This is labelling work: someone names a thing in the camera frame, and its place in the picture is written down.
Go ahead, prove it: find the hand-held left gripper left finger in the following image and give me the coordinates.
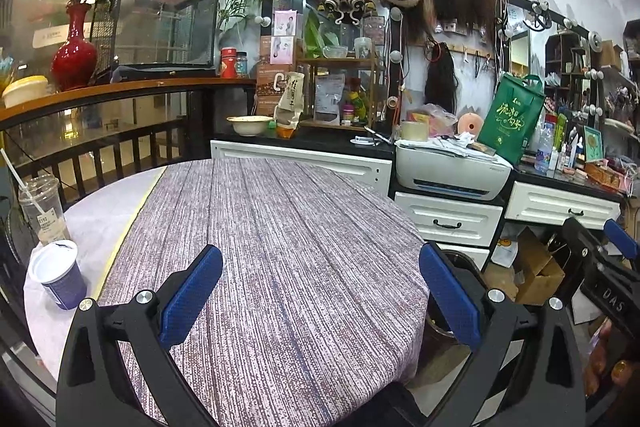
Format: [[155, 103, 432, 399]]
[[55, 243, 225, 427]]

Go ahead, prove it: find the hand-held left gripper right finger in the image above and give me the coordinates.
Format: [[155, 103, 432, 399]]
[[418, 242, 588, 427]]

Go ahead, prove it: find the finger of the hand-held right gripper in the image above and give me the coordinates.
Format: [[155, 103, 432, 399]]
[[602, 218, 640, 261], [561, 216, 632, 289]]

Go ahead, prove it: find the black trash bin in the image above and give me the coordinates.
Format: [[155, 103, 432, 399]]
[[425, 247, 488, 358]]

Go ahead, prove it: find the person's right hand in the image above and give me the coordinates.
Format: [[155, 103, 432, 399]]
[[582, 321, 640, 402]]

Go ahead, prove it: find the brown cardboard box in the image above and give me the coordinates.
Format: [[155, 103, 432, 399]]
[[515, 227, 566, 305]]

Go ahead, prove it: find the wooden basket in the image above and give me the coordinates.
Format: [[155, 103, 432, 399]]
[[584, 159, 623, 190]]

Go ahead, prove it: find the group of cosmetic bottles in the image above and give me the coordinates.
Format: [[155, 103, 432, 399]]
[[547, 112, 586, 172]]

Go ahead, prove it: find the clear water bottle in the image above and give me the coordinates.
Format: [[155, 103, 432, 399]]
[[534, 123, 555, 172]]

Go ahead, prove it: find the white table cover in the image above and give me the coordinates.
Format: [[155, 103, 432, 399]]
[[22, 167, 166, 378]]

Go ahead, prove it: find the white printer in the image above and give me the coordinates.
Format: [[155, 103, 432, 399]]
[[395, 141, 515, 201]]

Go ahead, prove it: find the blue paper cup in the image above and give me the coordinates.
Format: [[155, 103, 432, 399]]
[[27, 239, 88, 312]]

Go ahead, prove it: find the pile of papers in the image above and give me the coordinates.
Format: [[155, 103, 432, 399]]
[[395, 132, 501, 158]]

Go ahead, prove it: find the green tote bag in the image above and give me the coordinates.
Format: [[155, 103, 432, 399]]
[[476, 73, 547, 165]]

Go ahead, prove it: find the masking tape roll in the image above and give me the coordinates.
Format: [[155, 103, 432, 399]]
[[401, 122, 430, 142]]

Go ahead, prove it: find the clear plastic cup with straw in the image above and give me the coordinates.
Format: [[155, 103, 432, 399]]
[[0, 148, 72, 248]]

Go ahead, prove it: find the wide white drawer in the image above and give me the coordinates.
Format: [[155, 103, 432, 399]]
[[210, 139, 393, 198]]

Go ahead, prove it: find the cream bowl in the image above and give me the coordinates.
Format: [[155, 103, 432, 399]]
[[226, 116, 275, 137]]

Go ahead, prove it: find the pink plastic bag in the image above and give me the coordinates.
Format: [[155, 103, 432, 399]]
[[407, 103, 458, 135]]

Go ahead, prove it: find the vanity mirror with bulbs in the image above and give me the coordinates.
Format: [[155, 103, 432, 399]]
[[500, 0, 640, 168]]

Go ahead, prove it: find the black hair wig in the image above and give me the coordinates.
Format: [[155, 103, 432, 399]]
[[425, 42, 460, 115]]

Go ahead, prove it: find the brown printed box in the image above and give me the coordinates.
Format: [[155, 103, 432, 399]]
[[256, 62, 281, 118]]

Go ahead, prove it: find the kraft paper bag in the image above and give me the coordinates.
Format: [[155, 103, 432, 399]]
[[273, 72, 306, 130]]

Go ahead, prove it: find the wooden railing with ledge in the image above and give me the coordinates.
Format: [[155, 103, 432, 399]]
[[0, 77, 258, 208]]

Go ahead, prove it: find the grey foil pouch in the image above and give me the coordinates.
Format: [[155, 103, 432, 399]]
[[315, 74, 347, 125]]

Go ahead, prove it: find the red tin can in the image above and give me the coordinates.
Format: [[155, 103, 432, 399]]
[[220, 47, 239, 79]]

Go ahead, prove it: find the wooden shelf rack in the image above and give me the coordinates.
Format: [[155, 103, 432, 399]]
[[296, 52, 386, 130]]

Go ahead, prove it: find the wooden shelf with goods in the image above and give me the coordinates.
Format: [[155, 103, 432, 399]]
[[260, 0, 401, 128]]

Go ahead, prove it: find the pink printed box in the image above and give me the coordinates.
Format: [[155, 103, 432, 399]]
[[270, 36, 296, 65], [272, 10, 298, 36]]

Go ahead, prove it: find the cream plastic container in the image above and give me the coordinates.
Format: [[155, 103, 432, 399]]
[[2, 75, 49, 108]]

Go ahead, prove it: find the red vase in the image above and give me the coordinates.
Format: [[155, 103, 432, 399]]
[[51, 3, 98, 92]]

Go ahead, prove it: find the black framed glass terrarium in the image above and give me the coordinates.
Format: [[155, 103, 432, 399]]
[[90, 0, 221, 80]]

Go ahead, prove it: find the ornate black white headdress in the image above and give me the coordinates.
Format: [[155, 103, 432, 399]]
[[317, 0, 377, 25]]

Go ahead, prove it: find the white drawer with black handle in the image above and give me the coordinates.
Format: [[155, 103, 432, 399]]
[[504, 181, 622, 230], [394, 192, 504, 248], [440, 243, 491, 273]]

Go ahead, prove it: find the teal picture frame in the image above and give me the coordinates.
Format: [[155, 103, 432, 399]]
[[582, 126, 604, 160]]

